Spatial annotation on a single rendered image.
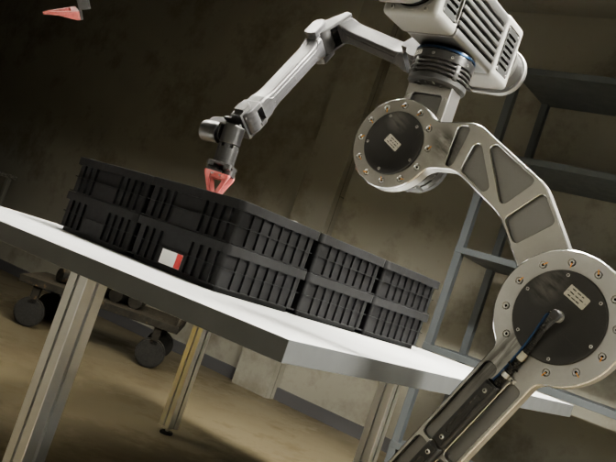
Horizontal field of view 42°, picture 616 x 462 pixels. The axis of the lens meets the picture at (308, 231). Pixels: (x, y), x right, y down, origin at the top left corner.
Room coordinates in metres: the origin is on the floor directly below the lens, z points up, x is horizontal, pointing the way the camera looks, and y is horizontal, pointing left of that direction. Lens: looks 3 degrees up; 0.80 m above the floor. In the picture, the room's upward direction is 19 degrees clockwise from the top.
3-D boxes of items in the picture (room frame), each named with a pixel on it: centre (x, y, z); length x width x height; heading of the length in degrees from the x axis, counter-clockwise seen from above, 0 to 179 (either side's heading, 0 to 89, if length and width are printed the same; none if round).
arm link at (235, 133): (2.13, 0.28, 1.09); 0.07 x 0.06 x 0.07; 54
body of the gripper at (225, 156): (2.12, 0.27, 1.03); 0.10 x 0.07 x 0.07; 176
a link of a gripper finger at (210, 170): (2.11, 0.27, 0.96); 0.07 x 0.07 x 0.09; 86
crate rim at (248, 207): (2.17, 0.21, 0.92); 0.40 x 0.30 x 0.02; 46
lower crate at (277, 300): (2.17, 0.21, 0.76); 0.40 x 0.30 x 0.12; 46
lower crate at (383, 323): (2.60, -0.21, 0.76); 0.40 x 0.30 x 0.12; 46
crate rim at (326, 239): (2.39, 0.00, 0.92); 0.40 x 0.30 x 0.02; 46
